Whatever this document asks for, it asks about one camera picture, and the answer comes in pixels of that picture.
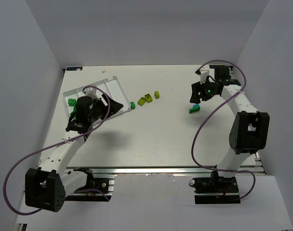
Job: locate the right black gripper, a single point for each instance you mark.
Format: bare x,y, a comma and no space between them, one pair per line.
200,91

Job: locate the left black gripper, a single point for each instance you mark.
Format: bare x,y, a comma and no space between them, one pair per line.
107,106

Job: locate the teal square lego brick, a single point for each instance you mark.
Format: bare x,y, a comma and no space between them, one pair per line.
195,106

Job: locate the green wedge lego brick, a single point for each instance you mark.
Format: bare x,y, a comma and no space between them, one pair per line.
73,111

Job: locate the green square lego brick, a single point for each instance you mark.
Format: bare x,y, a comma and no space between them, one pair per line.
72,102

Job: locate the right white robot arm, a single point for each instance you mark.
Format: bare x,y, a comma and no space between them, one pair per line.
248,133

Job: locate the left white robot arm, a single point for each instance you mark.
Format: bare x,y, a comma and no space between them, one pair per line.
47,186

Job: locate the dark green lego by tray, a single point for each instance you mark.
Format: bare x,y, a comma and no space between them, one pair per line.
132,105

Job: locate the white divided plastic tray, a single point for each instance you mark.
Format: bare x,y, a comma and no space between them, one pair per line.
111,87

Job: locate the lime lego brick middle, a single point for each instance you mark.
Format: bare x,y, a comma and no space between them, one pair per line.
148,98

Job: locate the small lime lego brick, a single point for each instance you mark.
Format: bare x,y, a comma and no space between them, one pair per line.
157,94

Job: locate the blue label sticker left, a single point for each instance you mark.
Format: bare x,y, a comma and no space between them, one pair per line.
74,68

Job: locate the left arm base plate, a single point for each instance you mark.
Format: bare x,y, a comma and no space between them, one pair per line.
96,185

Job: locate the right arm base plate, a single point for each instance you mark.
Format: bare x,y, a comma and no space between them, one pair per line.
207,192

